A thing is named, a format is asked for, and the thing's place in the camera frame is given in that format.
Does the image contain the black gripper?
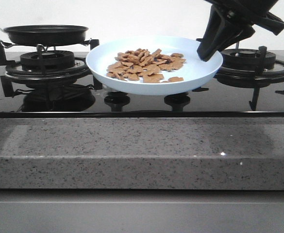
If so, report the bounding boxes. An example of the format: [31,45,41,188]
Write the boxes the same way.
[197,0,284,62]

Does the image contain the light blue plate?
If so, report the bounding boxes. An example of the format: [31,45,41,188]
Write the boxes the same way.
[86,36,223,96]

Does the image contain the brown meat pieces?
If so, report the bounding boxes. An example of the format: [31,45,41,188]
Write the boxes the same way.
[106,48,186,83]

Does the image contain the black frying pan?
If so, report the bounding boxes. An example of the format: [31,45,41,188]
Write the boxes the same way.
[2,25,88,43]

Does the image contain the right black gas burner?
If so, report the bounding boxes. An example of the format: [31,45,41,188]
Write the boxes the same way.
[219,48,278,69]

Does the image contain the black gas burner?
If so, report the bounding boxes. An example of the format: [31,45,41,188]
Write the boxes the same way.
[219,48,278,69]
[20,50,75,70]

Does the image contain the right black pan support grate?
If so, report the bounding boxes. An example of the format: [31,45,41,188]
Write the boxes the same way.
[191,37,284,96]

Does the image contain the black pan support grate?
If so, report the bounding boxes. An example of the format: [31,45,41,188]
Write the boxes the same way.
[0,45,91,97]
[191,37,284,96]

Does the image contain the left black pan support grate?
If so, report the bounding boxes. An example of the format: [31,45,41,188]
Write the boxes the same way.
[0,45,91,97]

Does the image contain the left black gas burner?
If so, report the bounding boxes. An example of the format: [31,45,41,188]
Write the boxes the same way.
[20,50,75,70]

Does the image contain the black glass gas cooktop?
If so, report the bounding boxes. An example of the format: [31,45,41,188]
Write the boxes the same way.
[0,60,284,118]

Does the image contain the grey cabinet front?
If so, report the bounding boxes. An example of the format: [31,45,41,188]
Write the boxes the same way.
[0,190,284,233]

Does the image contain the wire pan stand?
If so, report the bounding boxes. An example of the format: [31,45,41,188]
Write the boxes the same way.
[0,38,100,49]

